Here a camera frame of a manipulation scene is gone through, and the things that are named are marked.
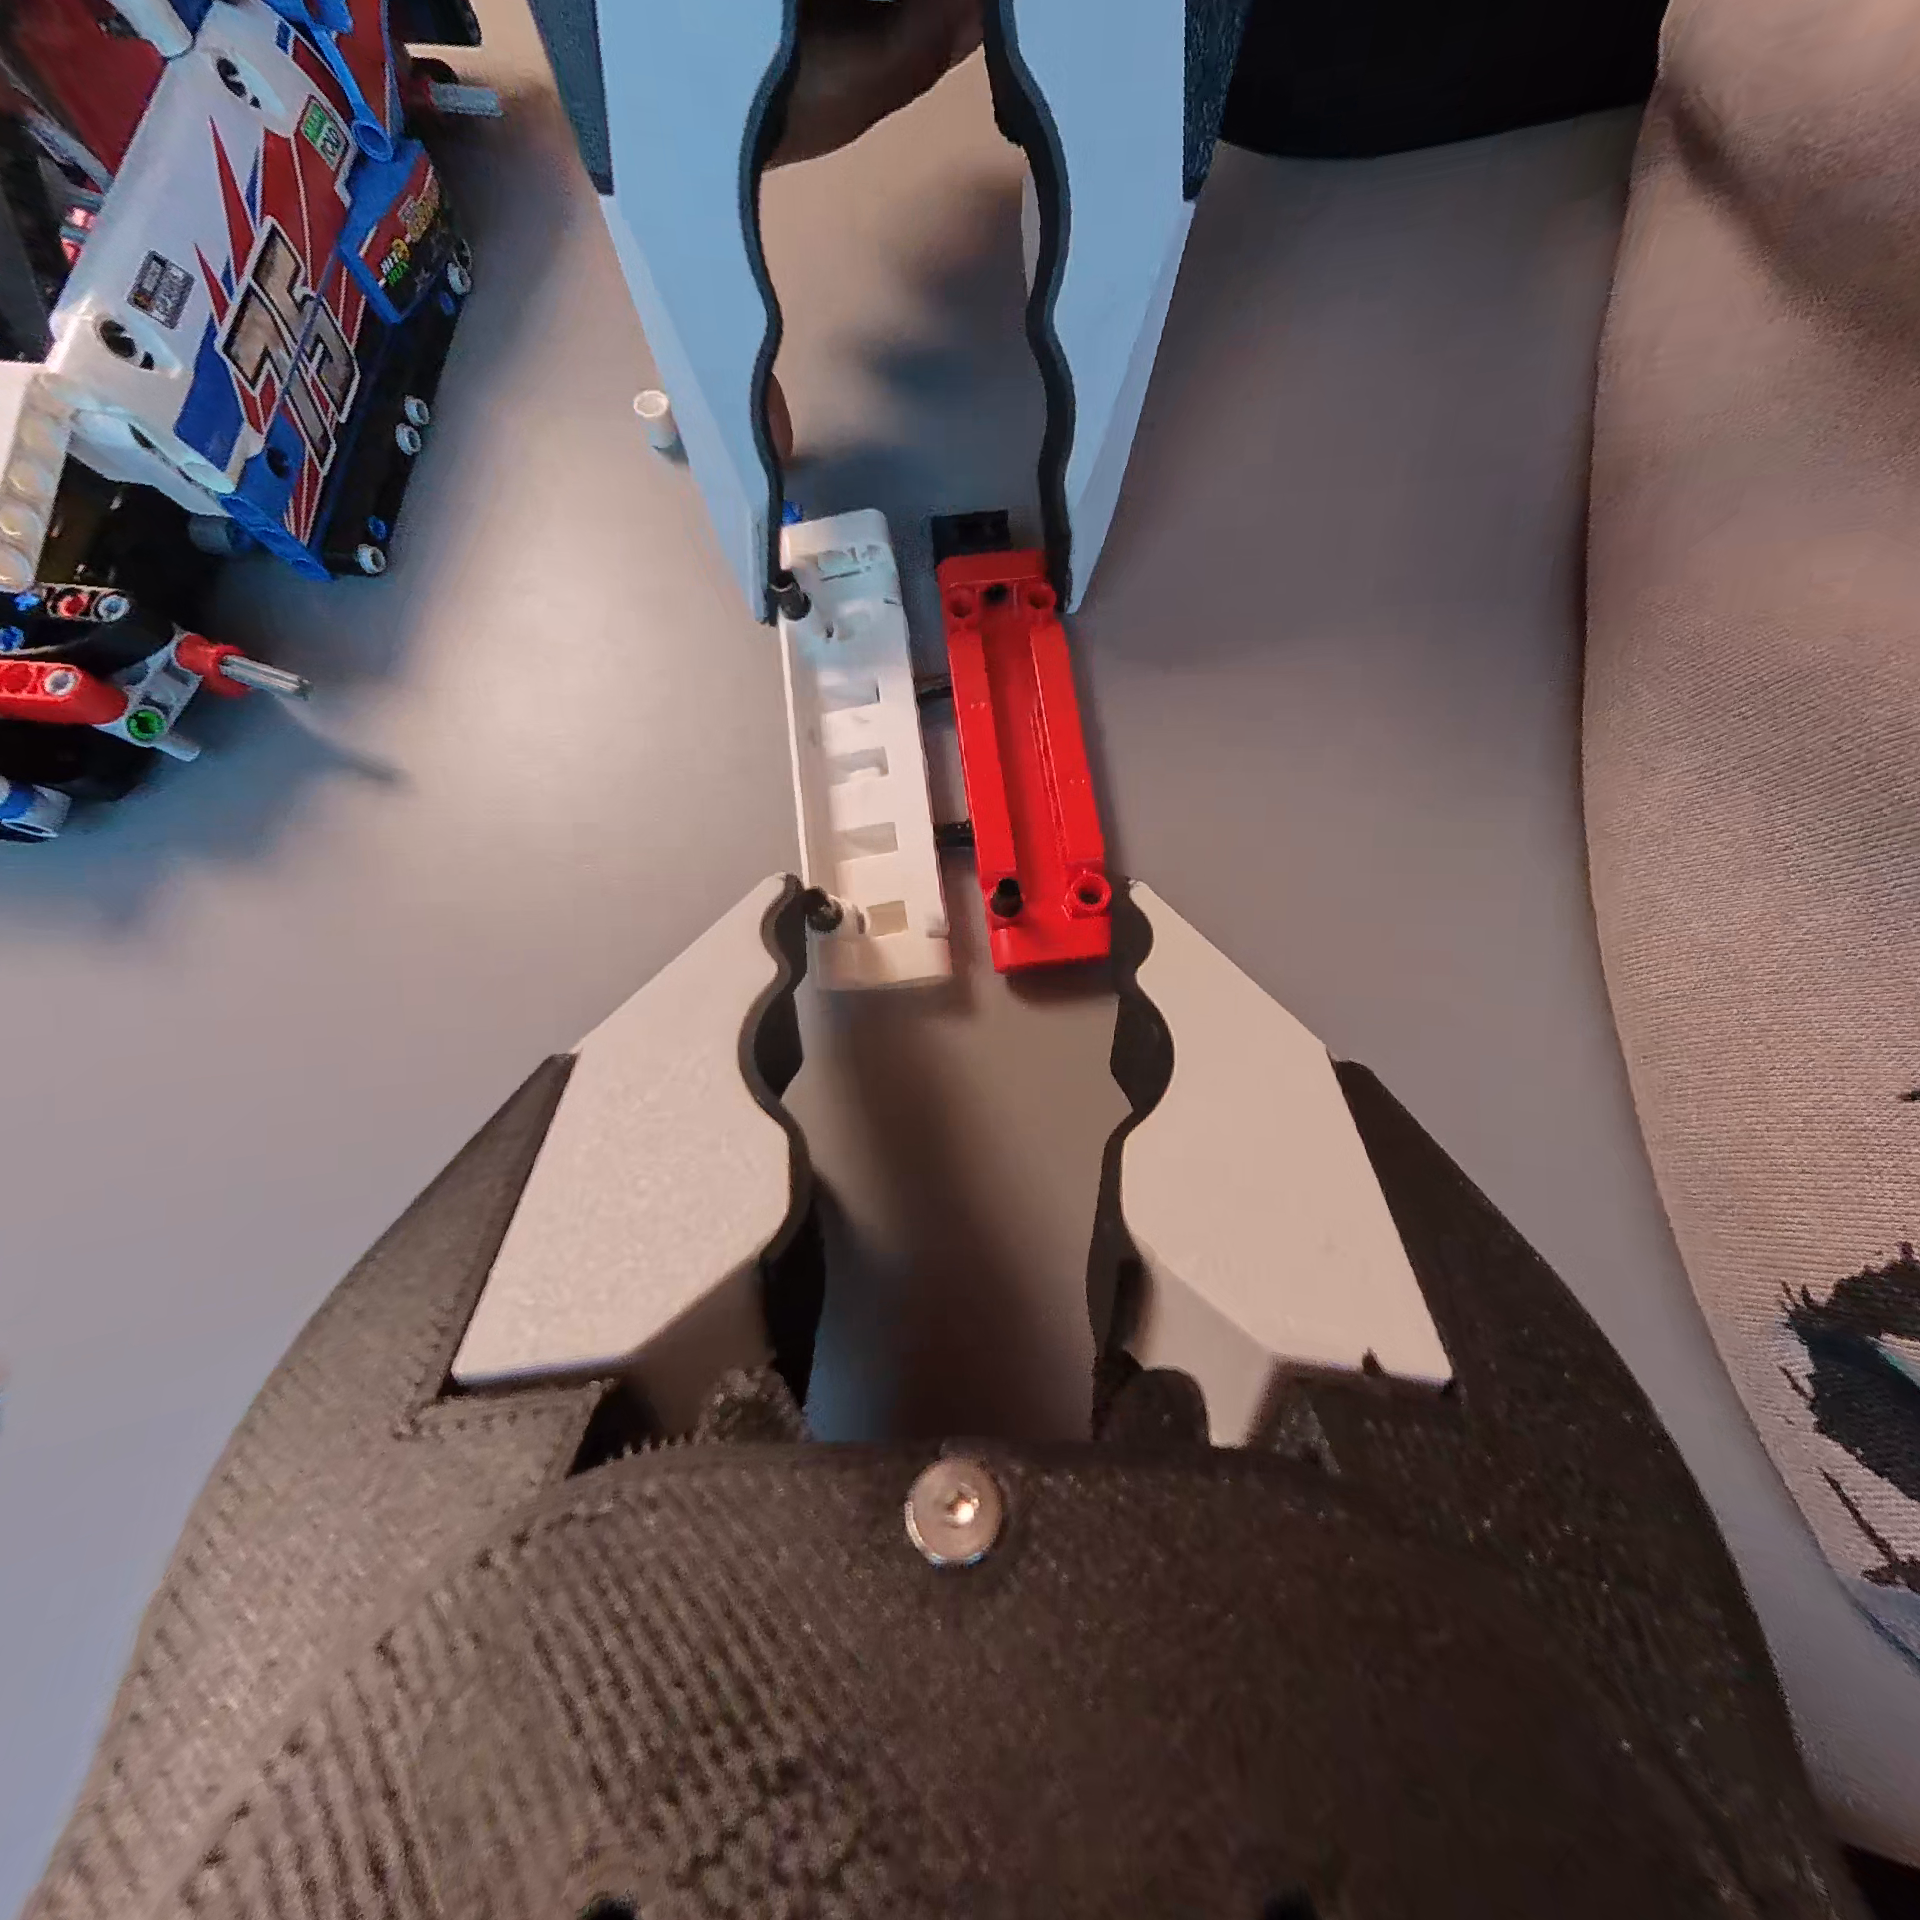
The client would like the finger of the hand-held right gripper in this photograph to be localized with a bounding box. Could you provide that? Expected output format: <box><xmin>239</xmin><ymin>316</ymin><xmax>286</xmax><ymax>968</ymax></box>
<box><xmin>982</xmin><ymin>0</ymin><xmax>1203</xmax><ymax>616</ymax></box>
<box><xmin>593</xmin><ymin>0</ymin><xmax>798</xmax><ymax>624</ymax></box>

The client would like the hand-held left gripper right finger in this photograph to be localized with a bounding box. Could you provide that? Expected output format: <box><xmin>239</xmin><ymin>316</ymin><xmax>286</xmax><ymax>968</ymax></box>
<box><xmin>1094</xmin><ymin>881</ymin><xmax>1454</xmax><ymax>1448</ymax></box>

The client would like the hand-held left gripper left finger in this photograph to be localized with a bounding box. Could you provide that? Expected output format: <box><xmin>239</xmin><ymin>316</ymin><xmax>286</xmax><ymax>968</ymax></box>
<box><xmin>450</xmin><ymin>873</ymin><xmax>815</xmax><ymax>1404</ymax></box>

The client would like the white red lego assembly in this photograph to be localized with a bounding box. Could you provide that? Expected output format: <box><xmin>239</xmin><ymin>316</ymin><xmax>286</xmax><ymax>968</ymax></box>
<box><xmin>772</xmin><ymin>508</ymin><xmax>1119</xmax><ymax>994</ymax></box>

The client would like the blue white lego race car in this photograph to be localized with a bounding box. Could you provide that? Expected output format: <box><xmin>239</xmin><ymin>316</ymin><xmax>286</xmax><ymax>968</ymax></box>
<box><xmin>0</xmin><ymin>0</ymin><xmax>482</xmax><ymax>840</ymax></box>

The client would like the person's right hand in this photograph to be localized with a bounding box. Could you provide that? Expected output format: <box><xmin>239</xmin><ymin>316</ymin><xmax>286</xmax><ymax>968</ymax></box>
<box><xmin>766</xmin><ymin>0</ymin><xmax>991</xmax><ymax>169</ymax></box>

